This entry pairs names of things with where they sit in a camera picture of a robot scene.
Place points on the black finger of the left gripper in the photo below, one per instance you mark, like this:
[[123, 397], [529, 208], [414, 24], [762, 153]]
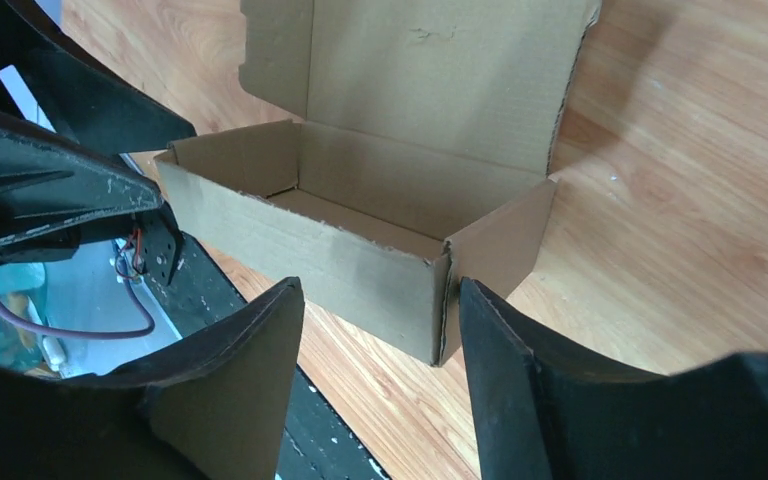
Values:
[[51, 186], [83, 99]]

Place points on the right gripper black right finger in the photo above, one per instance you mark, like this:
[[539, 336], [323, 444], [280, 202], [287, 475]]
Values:
[[547, 407]]

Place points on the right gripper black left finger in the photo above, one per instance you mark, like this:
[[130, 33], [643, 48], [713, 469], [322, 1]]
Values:
[[86, 427]]

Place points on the brown cardboard paper box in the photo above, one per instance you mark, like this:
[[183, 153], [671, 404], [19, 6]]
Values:
[[417, 153]]

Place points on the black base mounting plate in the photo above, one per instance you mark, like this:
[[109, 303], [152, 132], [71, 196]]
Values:
[[228, 396]]

